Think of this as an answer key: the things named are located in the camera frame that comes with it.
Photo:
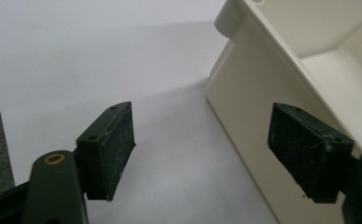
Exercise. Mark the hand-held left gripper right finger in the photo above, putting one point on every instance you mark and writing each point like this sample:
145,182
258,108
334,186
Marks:
306,149

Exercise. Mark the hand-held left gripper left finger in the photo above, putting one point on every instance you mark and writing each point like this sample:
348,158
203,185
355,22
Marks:
106,155

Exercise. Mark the cream plastic storage box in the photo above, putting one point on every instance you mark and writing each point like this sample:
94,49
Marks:
263,102

